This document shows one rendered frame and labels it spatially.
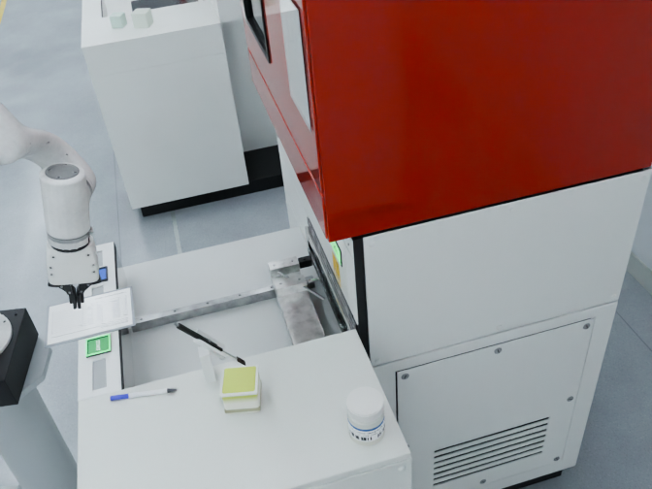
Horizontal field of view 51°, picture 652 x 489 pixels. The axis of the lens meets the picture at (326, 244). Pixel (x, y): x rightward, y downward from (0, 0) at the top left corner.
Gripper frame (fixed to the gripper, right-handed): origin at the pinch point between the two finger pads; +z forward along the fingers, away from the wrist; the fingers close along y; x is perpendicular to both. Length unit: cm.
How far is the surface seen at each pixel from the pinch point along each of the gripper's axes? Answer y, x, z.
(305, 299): -55, -7, 12
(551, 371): -120, 16, 26
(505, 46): -78, 15, -63
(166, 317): -20.2, -16.9, 23.4
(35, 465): 16, -9, 67
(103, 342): -4.6, -0.3, 14.4
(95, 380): -2.7, 10.1, 15.7
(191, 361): -25.0, -1.5, 24.9
